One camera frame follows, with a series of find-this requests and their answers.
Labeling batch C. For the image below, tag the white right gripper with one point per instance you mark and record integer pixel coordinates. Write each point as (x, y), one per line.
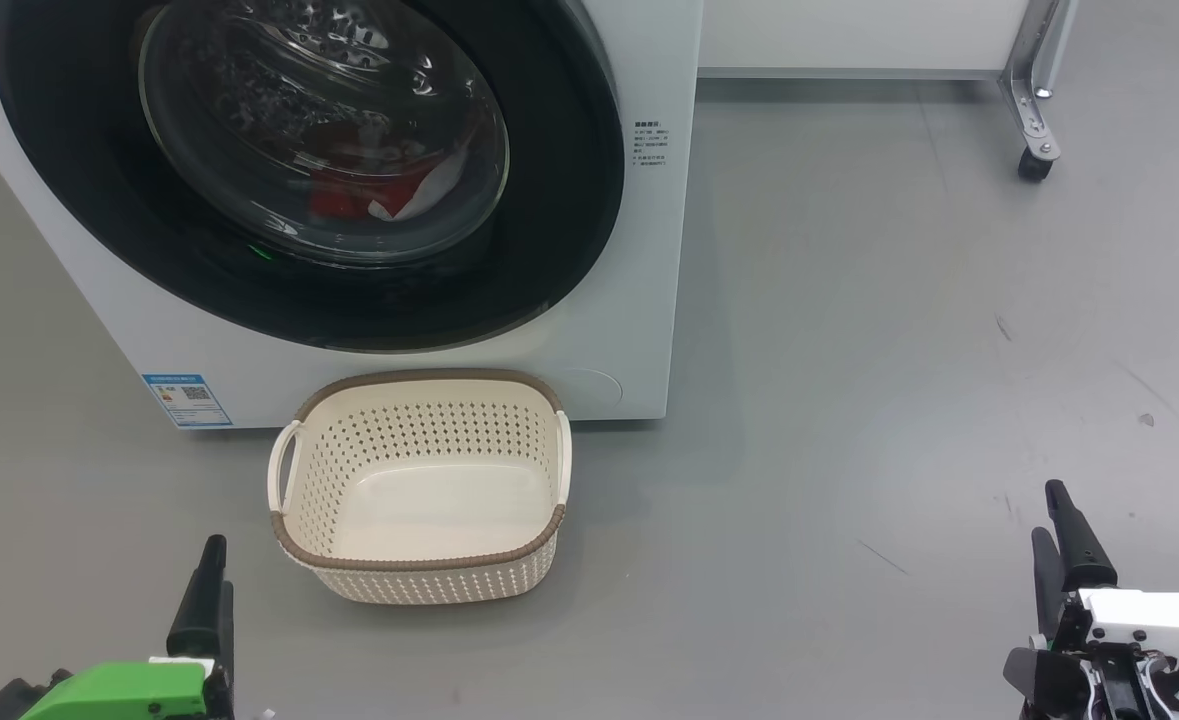
(1149, 620)

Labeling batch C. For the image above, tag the red white-striped garment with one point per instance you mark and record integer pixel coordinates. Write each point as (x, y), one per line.
(339, 200)

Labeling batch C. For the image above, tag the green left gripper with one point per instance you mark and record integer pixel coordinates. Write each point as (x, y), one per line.
(119, 695)

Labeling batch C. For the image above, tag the blue label sticker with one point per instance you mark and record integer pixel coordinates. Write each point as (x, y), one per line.
(187, 400)

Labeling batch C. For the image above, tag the white front-load washing machine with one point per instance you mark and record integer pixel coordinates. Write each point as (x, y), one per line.
(639, 300)

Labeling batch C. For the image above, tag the white partition panel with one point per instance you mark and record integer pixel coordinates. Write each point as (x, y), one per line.
(849, 30)

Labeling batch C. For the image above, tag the dark round glass washer door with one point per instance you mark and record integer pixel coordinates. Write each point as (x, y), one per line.
(569, 200)

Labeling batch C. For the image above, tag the cream perforated laundry basket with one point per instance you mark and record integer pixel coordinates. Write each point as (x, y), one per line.
(429, 580)

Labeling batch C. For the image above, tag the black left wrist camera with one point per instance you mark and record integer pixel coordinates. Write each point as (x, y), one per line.
(9, 705)

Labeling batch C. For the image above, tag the grey metal caster leg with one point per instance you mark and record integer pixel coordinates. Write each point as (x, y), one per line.
(1034, 120)

